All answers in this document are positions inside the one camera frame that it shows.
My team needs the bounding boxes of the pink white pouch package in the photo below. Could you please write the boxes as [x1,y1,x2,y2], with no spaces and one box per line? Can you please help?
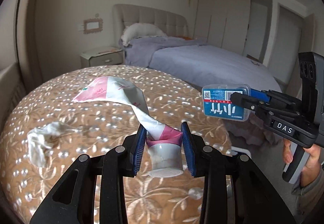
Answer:
[72,76,183,177]

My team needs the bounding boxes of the blue white plastic box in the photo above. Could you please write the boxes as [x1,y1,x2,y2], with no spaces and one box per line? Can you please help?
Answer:
[201,84,250,122]

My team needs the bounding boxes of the white tissue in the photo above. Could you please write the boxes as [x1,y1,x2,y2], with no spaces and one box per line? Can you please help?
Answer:
[27,122,86,167]

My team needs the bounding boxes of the grey sleeve forearm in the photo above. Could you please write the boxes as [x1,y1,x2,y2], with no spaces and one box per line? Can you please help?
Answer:
[292,163,323,217]

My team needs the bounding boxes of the person's right hand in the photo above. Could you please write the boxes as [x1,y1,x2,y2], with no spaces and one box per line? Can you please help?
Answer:
[282,138,322,187]

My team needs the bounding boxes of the grey room door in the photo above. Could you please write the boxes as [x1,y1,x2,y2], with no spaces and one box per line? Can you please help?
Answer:
[268,6,316,86]

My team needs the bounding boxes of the bed with lilac cover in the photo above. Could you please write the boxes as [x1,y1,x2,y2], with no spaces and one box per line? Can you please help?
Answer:
[118,36,283,146]

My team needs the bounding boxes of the white wardrobe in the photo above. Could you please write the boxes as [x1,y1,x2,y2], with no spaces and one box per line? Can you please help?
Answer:
[194,0,251,55]

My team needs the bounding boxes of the beige bedside table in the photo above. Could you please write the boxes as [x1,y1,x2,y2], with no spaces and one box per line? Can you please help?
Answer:
[80,46,125,68]

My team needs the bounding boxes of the beige tufted headboard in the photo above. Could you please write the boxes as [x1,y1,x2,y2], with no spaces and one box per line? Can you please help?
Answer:
[112,4,190,45]

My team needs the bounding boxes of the white pillow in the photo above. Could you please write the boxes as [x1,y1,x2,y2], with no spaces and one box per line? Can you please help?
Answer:
[121,23,167,47]

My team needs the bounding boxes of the framed wall switch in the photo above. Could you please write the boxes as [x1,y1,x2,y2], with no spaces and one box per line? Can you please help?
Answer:
[83,18,103,34]

